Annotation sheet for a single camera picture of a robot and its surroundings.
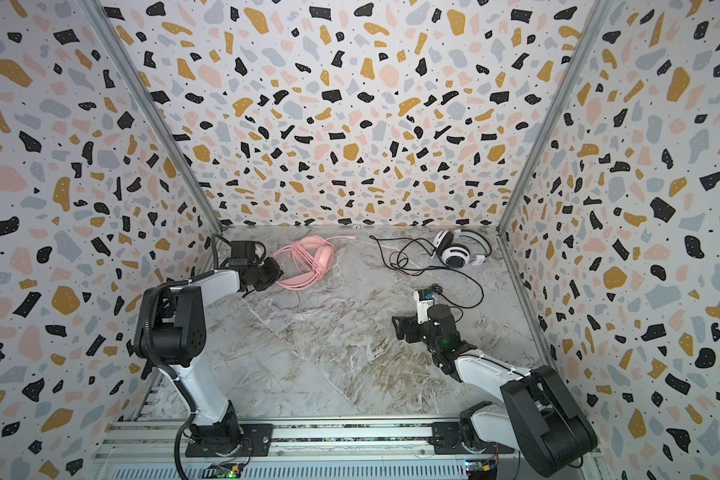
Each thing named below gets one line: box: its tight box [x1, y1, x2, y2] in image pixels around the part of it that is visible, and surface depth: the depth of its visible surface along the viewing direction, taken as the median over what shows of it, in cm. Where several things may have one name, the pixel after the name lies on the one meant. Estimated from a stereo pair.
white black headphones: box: [430, 229, 492, 269], surface depth 110 cm
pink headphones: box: [278, 235, 334, 291], surface depth 100 cm
